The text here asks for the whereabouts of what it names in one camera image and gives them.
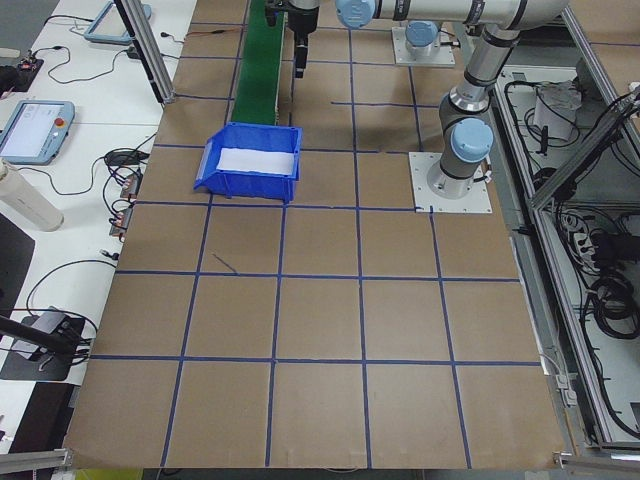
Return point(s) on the green conveyor belt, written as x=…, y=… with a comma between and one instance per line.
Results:
x=257, y=75

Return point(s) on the white foam pad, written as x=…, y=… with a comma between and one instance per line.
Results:
x=250, y=160

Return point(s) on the blue plastic storage bin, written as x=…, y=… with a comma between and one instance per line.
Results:
x=250, y=185

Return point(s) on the grey blue teach pendant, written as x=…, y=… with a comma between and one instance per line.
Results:
x=107, y=27
x=30, y=130

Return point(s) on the white side table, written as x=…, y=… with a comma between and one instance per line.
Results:
x=100, y=112

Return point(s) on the small grey junction box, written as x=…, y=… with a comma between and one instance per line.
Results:
x=121, y=223
x=132, y=185

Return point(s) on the white crumpled container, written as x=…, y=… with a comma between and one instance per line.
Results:
x=557, y=112

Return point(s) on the small red circuit board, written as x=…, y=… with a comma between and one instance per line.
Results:
x=31, y=64

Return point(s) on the white cardboard tube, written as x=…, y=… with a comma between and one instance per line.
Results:
x=27, y=197

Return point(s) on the black flat panel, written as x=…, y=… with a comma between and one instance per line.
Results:
x=12, y=270

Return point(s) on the small grey socket box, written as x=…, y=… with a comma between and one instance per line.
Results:
x=566, y=390

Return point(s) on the short aluminium extrusion bar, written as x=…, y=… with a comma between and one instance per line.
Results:
x=35, y=457

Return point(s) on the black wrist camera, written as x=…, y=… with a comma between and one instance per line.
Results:
x=274, y=12

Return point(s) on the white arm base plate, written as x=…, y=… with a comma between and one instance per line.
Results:
x=480, y=200
x=400, y=57

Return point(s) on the aluminium extrusion post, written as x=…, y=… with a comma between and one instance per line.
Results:
x=150, y=55

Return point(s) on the V-shaped metal bar frame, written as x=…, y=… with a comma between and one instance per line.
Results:
x=575, y=165

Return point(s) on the black stand base plate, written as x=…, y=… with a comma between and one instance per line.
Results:
x=30, y=367

